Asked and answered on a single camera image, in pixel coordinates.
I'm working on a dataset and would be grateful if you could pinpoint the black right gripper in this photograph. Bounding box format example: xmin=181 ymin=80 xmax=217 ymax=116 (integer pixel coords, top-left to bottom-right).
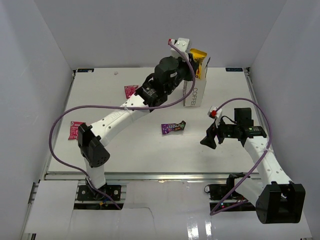
xmin=200 ymin=115 xmax=240 ymax=149

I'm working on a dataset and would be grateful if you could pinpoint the yellow M&M's snack packet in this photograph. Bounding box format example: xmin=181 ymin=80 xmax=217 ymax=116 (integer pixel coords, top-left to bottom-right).
xmin=190 ymin=48 xmax=208 ymax=80

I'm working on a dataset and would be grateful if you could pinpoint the purple M&M's snack packet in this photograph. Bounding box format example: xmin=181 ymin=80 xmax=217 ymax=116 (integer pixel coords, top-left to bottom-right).
xmin=161 ymin=120 xmax=186 ymax=135

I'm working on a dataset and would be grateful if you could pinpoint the red snack packet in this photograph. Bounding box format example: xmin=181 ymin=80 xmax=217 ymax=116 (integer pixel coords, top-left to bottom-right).
xmin=124 ymin=85 xmax=139 ymax=99
xmin=68 ymin=121 xmax=84 ymax=140

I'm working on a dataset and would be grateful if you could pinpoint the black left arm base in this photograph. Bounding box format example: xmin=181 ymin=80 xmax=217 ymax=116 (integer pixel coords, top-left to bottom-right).
xmin=76 ymin=184 xmax=122 ymax=201

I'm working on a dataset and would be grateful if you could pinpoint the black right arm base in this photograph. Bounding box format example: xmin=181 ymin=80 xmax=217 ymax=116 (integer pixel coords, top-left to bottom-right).
xmin=203 ymin=172 xmax=245 ymax=201

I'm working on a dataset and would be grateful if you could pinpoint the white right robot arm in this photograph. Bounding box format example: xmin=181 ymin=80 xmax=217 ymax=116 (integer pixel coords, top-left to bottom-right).
xmin=200 ymin=106 xmax=306 ymax=224

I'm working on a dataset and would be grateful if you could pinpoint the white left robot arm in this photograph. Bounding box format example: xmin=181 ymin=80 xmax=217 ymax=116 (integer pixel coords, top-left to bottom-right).
xmin=77 ymin=56 xmax=197 ymax=200

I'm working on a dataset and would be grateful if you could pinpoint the grey white coffee paper bag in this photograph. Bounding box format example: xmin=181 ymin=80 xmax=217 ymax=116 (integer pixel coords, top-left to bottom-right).
xmin=183 ymin=57 xmax=208 ymax=108

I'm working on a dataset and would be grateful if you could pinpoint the blue label right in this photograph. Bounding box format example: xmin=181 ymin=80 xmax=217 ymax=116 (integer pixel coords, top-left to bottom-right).
xmin=225 ymin=67 xmax=243 ymax=72

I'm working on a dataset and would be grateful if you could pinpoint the blue label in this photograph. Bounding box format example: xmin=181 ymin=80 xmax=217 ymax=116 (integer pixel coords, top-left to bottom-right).
xmin=225 ymin=67 xmax=243 ymax=72
xmin=76 ymin=68 xmax=95 ymax=73

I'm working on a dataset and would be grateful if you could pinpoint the blue label left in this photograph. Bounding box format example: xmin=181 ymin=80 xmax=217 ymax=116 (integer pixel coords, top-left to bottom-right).
xmin=76 ymin=68 xmax=95 ymax=73

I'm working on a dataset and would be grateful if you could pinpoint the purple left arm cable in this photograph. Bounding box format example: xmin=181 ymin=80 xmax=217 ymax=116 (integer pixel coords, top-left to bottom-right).
xmin=49 ymin=42 xmax=196 ymax=210

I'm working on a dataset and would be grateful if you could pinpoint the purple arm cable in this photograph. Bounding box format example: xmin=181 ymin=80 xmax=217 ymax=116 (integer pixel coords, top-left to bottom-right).
xmin=209 ymin=97 xmax=273 ymax=216
xmin=49 ymin=42 xmax=196 ymax=210

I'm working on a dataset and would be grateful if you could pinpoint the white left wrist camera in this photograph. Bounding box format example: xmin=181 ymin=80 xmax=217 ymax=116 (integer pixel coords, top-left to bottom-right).
xmin=168 ymin=37 xmax=191 ymax=60

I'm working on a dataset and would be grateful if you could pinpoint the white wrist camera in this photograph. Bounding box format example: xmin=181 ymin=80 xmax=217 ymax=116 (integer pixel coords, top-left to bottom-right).
xmin=168 ymin=37 xmax=191 ymax=60
xmin=207 ymin=106 xmax=223 ymax=127

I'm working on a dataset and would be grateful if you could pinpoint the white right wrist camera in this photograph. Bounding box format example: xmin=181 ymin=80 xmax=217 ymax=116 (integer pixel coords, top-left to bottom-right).
xmin=207 ymin=106 xmax=223 ymax=127

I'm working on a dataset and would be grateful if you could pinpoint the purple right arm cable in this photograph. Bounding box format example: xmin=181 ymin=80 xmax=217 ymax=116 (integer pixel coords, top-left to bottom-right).
xmin=209 ymin=97 xmax=273 ymax=216

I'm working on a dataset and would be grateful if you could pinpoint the aluminium table edge rail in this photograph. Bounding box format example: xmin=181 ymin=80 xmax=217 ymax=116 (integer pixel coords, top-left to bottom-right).
xmin=44 ymin=171 xmax=263 ymax=181

